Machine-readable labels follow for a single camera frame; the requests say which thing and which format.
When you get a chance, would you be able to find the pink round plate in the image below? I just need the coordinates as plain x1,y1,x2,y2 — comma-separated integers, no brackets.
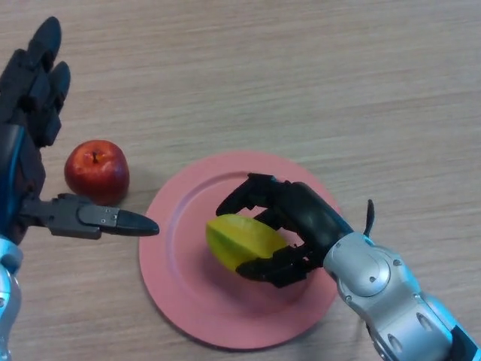
138,150,345,350

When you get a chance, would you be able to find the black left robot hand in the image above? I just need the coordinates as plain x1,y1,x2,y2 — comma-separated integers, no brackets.
0,16,161,247

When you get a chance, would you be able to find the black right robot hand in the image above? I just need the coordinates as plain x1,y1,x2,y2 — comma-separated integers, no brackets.
215,172,355,290

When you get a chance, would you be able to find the red apple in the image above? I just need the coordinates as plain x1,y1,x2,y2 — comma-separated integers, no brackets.
63,139,131,207

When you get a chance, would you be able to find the yellow starfruit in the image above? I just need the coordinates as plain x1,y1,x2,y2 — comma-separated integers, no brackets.
205,213,289,273

